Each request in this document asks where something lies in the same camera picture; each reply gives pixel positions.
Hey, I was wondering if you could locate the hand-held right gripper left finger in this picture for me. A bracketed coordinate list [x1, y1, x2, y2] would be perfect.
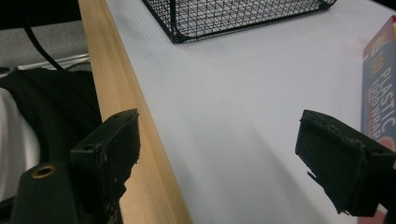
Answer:
[69, 108, 141, 224]

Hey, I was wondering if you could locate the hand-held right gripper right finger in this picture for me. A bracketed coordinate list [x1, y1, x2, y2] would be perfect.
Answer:
[294, 108, 396, 217]

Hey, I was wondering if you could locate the black ribbed cloth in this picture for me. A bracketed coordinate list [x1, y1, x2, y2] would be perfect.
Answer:
[0, 67, 103, 164]

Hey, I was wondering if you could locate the blue and red wrap box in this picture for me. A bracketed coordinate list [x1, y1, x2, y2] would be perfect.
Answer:
[357, 14, 396, 224]

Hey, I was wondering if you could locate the silver metal bar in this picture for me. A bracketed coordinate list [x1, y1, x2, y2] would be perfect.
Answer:
[0, 53, 92, 73]

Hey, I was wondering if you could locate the black cable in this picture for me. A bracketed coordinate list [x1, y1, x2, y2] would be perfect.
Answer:
[18, 0, 67, 72]

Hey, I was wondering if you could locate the black wire mesh basket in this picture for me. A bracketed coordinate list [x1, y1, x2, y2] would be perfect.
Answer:
[141, 0, 338, 44]

